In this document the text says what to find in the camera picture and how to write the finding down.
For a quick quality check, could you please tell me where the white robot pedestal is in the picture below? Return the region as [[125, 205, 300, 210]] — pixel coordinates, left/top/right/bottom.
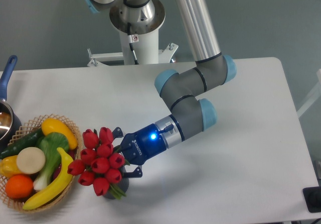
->
[[87, 29, 179, 67]]

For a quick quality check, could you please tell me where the orange fruit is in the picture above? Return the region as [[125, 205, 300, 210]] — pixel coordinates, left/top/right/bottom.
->
[[5, 174, 33, 199]]

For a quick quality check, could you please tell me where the blue handled saucepan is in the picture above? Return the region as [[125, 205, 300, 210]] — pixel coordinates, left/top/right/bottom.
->
[[1, 55, 21, 151]]

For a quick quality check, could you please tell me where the red tulip bouquet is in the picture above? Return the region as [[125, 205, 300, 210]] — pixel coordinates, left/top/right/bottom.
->
[[68, 127, 127, 196]]

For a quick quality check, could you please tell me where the dark grey ribbed vase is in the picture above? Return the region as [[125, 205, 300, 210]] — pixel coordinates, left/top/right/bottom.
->
[[104, 177, 129, 200]]

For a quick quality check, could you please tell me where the black device at table edge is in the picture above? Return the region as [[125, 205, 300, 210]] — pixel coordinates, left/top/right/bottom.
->
[[302, 186, 321, 213]]

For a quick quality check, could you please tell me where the green bok choy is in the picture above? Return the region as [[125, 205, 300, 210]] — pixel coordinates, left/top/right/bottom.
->
[[34, 132, 69, 192]]

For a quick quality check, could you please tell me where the red fruit under banana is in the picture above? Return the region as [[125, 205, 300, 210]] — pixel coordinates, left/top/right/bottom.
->
[[52, 150, 76, 181]]

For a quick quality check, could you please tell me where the yellow banana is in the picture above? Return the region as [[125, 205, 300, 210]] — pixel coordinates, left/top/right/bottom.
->
[[23, 147, 73, 210]]

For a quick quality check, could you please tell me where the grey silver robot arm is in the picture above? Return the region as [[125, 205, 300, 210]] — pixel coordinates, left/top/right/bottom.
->
[[85, 0, 237, 178]]

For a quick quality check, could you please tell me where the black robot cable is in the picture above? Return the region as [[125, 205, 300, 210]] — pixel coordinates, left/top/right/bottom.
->
[[126, 22, 139, 65]]

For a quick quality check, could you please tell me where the woven wicker basket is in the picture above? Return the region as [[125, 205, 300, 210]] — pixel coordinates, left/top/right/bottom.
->
[[1, 114, 83, 213]]

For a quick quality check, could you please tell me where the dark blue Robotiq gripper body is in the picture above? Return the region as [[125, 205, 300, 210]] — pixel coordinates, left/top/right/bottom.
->
[[120, 124, 167, 165]]

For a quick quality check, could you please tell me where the white frame at right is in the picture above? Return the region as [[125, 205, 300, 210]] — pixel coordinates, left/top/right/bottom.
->
[[297, 69, 320, 118]]

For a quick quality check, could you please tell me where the beige round radish slice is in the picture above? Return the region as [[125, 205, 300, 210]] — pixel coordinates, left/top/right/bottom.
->
[[16, 147, 46, 174]]

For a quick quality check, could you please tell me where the yellow bell pepper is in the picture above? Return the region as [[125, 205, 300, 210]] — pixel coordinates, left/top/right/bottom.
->
[[1, 155, 22, 178]]

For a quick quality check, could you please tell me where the green cucumber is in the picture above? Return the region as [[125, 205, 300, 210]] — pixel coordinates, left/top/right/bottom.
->
[[1, 128, 44, 160]]

